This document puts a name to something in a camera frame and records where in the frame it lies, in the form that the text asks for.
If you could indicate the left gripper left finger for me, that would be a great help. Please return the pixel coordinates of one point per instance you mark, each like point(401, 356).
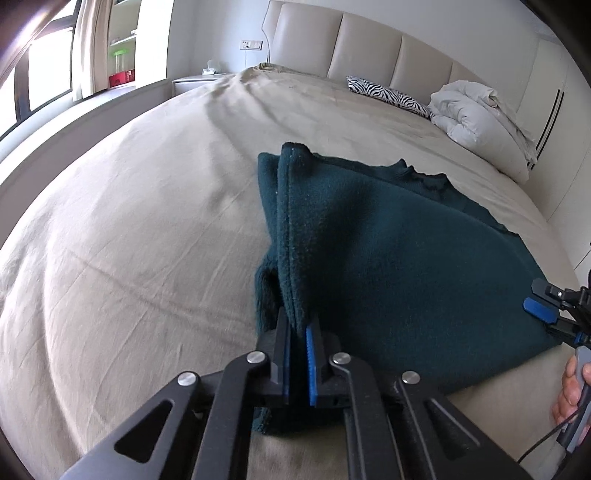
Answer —
point(276, 345)

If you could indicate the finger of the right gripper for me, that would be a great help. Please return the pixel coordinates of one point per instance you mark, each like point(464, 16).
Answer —
point(545, 290)
point(541, 311)

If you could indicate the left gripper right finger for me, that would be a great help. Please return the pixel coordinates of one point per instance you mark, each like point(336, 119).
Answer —
point(320, 345)

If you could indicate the dark teal knit sweater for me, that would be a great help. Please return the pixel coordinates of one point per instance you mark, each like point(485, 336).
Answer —
point(406, 271)

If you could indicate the person's right hand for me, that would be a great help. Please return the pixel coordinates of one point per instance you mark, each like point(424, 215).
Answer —
point(570, 393)

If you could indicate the beige bed sheet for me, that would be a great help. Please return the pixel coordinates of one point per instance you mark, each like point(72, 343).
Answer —
point(138, 260)

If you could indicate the white folded duvet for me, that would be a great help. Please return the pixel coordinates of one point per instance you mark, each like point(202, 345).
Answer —
point(474, 116)

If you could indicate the zebra print pillow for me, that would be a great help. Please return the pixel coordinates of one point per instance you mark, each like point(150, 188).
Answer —
point(387, 95)

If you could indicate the white nightstand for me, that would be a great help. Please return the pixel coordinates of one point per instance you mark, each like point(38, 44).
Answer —
point(185, 84)

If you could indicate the tissue box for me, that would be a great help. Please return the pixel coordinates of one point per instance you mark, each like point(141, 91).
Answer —
point(212, 68)

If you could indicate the red box on sill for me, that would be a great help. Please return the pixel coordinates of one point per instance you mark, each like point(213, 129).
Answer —
point(121, 78)

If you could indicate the beige padded headboard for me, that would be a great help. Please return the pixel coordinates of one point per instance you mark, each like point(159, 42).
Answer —
point(334, 45)

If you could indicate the beige curtain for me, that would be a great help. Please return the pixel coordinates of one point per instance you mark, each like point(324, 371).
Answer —
point(89, 64)

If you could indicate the black framed window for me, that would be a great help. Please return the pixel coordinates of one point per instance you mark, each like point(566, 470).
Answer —
point(43, 74)

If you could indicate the white wardrobe with black handles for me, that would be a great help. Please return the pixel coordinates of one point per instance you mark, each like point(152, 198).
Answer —
point(555, 108)

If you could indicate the wall power socket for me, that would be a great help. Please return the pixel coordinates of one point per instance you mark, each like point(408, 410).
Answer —
point(251, 45)

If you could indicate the built-in wall shelf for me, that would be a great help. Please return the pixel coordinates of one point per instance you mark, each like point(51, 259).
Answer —
point(122, 31)

